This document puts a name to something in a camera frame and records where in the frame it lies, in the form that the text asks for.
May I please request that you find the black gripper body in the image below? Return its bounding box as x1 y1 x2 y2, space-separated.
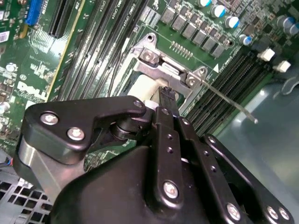
51 144 235 224

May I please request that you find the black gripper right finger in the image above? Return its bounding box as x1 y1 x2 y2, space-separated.
168 87 294 224

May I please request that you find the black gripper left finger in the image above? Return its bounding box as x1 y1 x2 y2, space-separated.
13 86 187 208

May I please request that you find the metal locking lever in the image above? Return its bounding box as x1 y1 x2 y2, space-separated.
200 74 259 124

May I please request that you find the silver CPU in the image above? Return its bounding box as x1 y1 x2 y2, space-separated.
129 74 169 108

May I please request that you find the metal socket cover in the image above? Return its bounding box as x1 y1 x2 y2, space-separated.
133 58 197 110

